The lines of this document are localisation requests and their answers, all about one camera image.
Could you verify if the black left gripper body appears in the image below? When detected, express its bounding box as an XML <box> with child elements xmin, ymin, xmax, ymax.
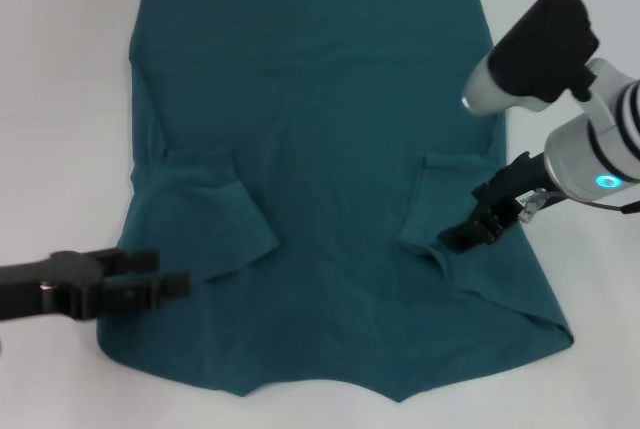
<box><xmin>0</xmin><ymin>249</ymin><xmax>109</xmax><ymax>323</ymax></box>

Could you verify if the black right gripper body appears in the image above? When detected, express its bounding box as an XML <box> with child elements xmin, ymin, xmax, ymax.
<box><xmin>469</xmin><ymin>150</ymin><xmax>551</xmax><ymax>233</ymax></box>

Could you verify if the teal blue t-shirt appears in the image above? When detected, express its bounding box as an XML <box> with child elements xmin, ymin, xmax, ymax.
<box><xmin>94</xmin><ymin>0</ymin><xmax>572</xmax><ymax>390</ymax></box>

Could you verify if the right gripper cable with plug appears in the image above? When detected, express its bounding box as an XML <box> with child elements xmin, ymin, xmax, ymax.
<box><xmin>518</xmin><ymin>187</ymin><xmax>640</xmax><ymax>224</ymax></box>

